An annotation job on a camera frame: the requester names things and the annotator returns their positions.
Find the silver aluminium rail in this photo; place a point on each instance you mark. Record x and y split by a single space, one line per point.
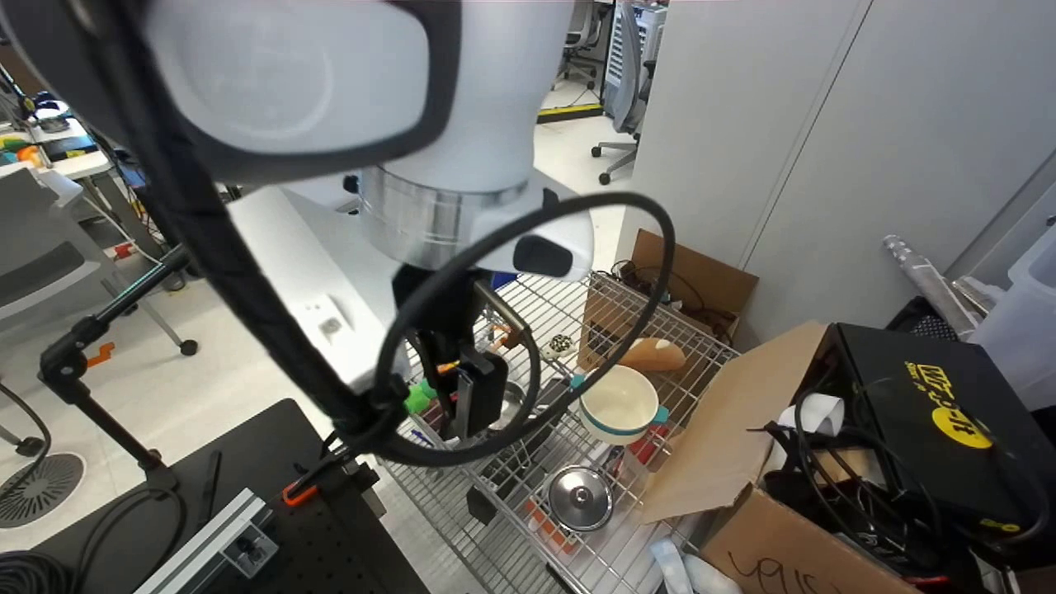
216 546

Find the green plastic toy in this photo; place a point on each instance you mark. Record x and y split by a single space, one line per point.
416 399

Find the clear plastic storage bin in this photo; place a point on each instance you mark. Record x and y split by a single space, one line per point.
1029 320

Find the orange black clamp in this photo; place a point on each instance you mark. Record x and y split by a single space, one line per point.
317 480

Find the flat brown cardboard box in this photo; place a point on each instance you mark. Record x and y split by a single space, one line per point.
694 289

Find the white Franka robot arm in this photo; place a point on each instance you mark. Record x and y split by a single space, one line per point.
483 100

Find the small metal cup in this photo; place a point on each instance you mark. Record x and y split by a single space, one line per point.
580 498

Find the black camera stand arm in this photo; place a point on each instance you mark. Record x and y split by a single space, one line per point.
101 366

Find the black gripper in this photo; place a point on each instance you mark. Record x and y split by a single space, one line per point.
438 314

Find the black office chair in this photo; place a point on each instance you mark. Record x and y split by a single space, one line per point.
628 78

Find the large open cardboard box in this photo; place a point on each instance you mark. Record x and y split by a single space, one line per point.
746 472

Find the cream bowl with teal rim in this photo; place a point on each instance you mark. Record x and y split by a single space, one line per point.
618 404

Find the black bag with yellow logo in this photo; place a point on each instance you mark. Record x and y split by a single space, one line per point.
945 430

